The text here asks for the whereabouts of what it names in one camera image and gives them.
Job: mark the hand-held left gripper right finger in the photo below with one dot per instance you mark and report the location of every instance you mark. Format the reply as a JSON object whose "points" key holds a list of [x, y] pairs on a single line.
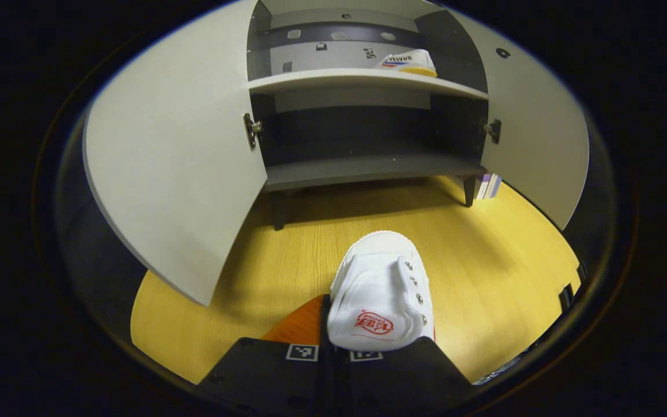
{"points": [[403, 382]]}

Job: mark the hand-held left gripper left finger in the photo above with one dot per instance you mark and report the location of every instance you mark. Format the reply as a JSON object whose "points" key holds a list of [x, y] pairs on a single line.
{"points": [[326, 330]]}

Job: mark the white canvas shoe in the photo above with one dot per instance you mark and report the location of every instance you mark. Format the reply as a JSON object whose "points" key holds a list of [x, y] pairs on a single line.
{"points": [[374, 272], [411, 59]]}

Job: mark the white cabinet door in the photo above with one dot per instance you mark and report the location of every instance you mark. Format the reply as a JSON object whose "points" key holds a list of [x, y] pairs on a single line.
{"points": [[536, 133], [177, 162]]}

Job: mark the lavender book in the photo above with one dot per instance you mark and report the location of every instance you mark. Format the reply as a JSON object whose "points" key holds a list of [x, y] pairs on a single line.
{"points": [[496, 185]]}

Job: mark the black backdrop cloth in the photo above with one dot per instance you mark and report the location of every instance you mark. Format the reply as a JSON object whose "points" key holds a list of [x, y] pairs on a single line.
{"points": [[87, 249]]}

